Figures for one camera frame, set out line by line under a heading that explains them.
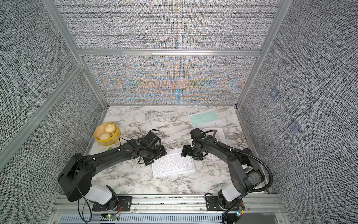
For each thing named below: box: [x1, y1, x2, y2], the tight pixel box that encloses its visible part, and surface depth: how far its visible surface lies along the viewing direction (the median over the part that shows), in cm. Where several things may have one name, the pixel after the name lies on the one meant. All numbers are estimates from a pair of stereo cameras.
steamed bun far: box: [104, 123, 117, 133], surface depth 99 cm
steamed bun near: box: [98, 132, 112, 141], surface depth 97 cm
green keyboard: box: [187, 109, 222, 129], surface depth 112 cm
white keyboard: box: [151, 153, 196, 177], surface depth 86 cm
